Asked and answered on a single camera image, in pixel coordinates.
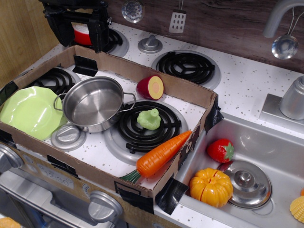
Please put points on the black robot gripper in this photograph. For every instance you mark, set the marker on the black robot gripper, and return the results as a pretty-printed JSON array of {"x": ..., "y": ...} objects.
[{"x": 60, "y": 14}]

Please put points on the light green toy broccoli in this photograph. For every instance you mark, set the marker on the light green toy broccoli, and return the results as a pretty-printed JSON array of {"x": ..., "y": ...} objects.
[{"x": 149, "y": 119}]

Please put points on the stainless steel pot lid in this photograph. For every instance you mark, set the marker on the stainless steel pot lid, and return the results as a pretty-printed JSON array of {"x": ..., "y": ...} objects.
[{"x": 252, "y": 188}]

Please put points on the red and white toy cup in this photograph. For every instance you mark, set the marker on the red and white toy cup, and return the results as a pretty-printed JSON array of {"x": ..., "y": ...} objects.
[{"x": 81, "y": 33}]

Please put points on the black back left burner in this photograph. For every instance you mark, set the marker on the black back left burner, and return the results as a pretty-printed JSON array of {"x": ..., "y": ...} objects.
[{"x": 118, "y": 44}]

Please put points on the black burner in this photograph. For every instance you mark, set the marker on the black burner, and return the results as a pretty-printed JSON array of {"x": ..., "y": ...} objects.
[
  {"x": 190, "y": 65},
  {"x": 118, "y": 44},
  {"x": 59, "y": 80},
  {"x": 128, "y": 141}
]

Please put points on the hanging metal skimmer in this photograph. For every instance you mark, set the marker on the hanging metal skimmer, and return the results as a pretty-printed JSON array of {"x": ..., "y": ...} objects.
[{"x": 133, "y": 10}]

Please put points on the black front left burner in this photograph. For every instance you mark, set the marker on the black front left burner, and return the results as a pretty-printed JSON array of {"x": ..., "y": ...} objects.
[{"x": 59, "y": 80}]

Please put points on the grey stove top knob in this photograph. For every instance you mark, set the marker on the grey stove top knob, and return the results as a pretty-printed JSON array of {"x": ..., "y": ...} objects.
[{"x": 150, "y": 45}]

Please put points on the grey stove knob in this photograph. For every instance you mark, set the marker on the grey stove knob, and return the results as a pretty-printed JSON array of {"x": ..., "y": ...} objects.
[
  {"x": 150, "y": 45},
  {"x": 68, "y": 137}
]

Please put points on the red halved toy fruit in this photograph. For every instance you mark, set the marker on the red halved toy fruit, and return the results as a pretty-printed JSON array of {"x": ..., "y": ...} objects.
[{"x": 151, "y": 87}]

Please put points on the light green plastic plate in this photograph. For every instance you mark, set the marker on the light green plastic plate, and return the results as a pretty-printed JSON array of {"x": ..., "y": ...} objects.
[{"x": 35, "y": 111}]

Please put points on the hanging metal spatula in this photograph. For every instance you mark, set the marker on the hanging metal spatula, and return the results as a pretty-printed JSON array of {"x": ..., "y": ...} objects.
[{"x": 178, "y": 19}]

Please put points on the grey front stove knob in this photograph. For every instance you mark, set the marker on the grey front stove knob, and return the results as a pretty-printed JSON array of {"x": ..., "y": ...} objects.
[{"x": 68, "y": 137}]

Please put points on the black back right burner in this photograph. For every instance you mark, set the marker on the black back right burner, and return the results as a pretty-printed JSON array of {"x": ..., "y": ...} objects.
[{"x": 190, "y": 65}]

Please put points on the black front right burner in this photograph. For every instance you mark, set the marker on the black front right burner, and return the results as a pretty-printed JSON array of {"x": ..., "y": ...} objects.
[{"x": 128, "y": 141}]

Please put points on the grey oven knob left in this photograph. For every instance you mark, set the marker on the grey oven knob left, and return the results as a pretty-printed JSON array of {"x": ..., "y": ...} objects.
[{"x": 9, "y": 159}]

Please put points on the grey oven knob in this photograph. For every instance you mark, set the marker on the grey oven knob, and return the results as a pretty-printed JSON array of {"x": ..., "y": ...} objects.
[
  {"x": 9, "y": 159},
  {"x": 104, "y": 208}
]

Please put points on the orange toy carrot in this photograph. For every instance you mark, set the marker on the orange toy carrot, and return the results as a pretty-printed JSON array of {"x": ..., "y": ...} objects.
[{"x": 154, "y": 160}]

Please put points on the brown cardboard fence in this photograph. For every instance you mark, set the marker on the brown cardboard fence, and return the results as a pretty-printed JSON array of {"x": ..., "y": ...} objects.
[{"x": 181, "y": 89}]

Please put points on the grey oven knob right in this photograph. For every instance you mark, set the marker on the grey oven knob right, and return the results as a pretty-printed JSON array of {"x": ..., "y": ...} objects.
[{"x": 104, "y": 208}]

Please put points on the red toy strawberry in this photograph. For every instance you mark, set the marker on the red toy strawberry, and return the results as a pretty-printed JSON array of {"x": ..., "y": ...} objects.
[{"x": 221, "y": 150}]

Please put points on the hanging metal ladle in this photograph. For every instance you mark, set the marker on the hanging metal ladle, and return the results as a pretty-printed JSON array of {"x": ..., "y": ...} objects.
[{"x": 286, "y": 46}]

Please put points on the orange toy pumpkin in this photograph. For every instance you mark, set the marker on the orange toy pumpkin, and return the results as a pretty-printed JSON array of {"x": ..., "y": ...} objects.
[{"x": 211, "y": 186}]

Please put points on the yellow object bottom left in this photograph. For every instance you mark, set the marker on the yellow object bottom left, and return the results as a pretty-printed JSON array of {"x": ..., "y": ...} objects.
[{"x": 9, "y": 223}]

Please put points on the steel toy sink basin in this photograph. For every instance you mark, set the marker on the steel toy sink basin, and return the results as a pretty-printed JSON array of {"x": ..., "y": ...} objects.
[{"x": 279, "y": 155}]

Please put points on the yellow toy corn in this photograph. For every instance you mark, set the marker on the yellow toy corn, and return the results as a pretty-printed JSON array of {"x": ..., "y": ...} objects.
[{"x": 297, "y": 208}]

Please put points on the grey oven door handle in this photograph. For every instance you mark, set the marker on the grey oven door handle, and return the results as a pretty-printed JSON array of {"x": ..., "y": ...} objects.
[{"x": 39, "y": 199}]

